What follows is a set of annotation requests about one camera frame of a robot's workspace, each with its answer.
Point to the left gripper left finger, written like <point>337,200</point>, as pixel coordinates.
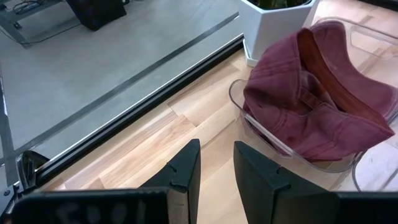
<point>177,186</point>

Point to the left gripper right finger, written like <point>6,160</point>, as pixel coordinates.
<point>267,196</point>

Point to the maroon cap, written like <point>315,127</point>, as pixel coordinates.
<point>280,102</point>

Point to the white plant pot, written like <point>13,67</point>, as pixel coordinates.
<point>273,31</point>

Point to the black box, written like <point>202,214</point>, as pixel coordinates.
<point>96,14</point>

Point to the black table edge rail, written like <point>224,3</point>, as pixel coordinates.
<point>140,111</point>

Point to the black rail end cap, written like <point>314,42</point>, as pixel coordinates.
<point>29,168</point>

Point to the black corner bracket plate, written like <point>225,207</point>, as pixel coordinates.
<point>7,196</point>

